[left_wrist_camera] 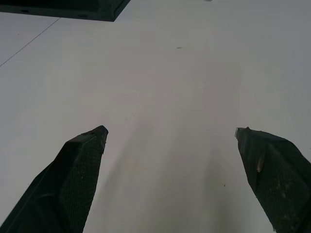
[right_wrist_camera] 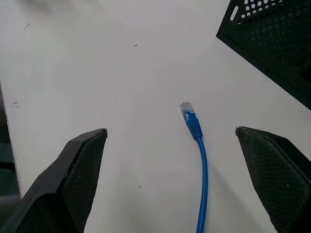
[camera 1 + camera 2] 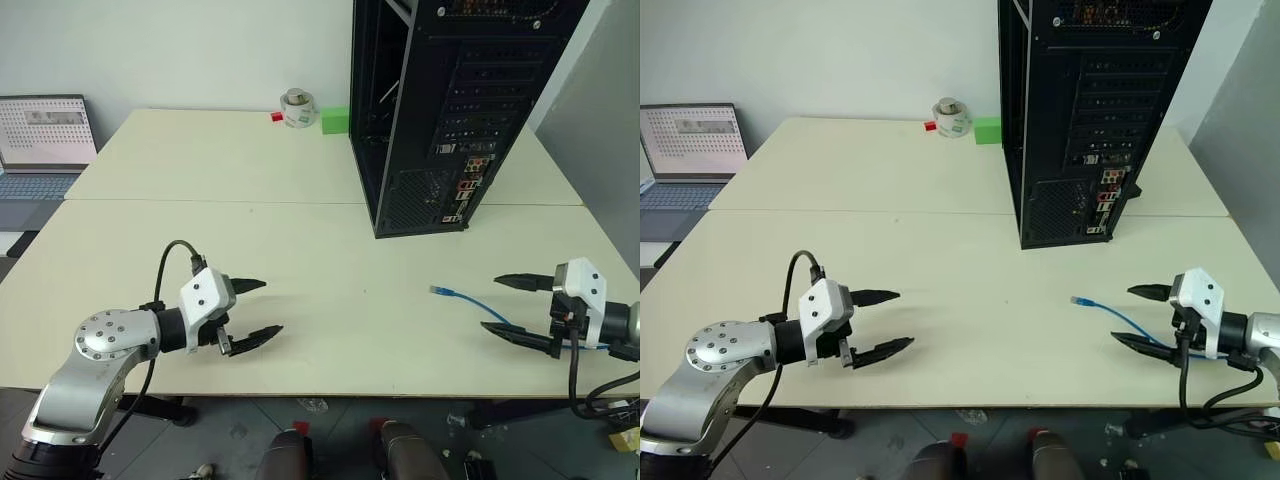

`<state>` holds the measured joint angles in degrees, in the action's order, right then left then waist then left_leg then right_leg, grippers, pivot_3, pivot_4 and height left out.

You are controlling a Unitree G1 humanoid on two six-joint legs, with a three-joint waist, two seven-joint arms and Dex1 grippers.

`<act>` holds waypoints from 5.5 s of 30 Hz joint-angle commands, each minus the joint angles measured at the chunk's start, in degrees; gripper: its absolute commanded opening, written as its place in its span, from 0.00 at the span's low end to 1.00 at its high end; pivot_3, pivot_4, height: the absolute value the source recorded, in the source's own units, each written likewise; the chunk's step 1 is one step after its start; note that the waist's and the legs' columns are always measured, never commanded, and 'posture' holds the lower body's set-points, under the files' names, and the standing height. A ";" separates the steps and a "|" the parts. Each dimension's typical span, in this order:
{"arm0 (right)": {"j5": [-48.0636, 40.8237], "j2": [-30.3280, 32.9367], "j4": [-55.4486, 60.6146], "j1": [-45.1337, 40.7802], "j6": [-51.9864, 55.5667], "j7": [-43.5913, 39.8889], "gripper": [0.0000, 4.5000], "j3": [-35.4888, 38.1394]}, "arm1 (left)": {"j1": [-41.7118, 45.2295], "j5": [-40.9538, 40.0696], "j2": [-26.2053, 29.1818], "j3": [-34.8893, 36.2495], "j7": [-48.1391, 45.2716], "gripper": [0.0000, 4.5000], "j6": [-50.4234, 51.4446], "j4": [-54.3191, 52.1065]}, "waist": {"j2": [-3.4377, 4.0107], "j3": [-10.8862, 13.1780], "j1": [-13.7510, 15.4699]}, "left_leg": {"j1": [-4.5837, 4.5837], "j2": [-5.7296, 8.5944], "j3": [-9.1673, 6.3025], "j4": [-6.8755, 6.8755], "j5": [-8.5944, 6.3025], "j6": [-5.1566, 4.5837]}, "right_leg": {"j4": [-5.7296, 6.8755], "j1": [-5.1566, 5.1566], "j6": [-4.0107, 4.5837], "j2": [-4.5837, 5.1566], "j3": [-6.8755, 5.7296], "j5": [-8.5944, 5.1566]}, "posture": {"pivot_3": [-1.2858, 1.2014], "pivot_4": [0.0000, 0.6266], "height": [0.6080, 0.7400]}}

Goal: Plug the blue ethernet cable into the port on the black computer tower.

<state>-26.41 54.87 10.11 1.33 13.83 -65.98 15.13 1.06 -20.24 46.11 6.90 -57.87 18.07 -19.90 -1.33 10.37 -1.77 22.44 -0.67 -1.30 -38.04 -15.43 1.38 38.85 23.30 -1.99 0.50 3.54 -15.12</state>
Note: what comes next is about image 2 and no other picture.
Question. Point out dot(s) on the black perforated computer case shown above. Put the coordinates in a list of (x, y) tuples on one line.
[(272, 36)]

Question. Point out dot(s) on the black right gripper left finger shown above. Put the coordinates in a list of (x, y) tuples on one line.
[(60, 184)]

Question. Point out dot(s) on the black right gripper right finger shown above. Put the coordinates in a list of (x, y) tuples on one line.
[(279, 174)]

